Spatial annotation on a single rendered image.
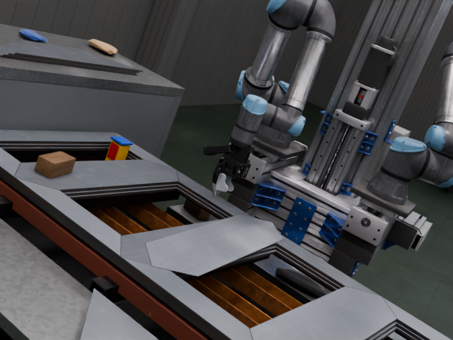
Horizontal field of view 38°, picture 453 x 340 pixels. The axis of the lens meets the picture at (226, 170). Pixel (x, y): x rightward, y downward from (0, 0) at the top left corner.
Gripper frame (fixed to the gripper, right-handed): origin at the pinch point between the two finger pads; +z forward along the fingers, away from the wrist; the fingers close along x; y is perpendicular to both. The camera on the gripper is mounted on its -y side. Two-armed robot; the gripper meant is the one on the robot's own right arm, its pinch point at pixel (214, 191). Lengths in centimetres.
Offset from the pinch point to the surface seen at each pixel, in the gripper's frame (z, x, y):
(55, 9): 3, 169, -290
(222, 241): 5.0, -19.7, 20.2
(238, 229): 5.0, -4.6, 16.0
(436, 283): 89, 329, 24
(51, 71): -15, -25, -65
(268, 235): 4.9, 5.1, 22.4
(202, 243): 5.1, -29.0, 19.5
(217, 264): 5.1, -34.4, 29.4
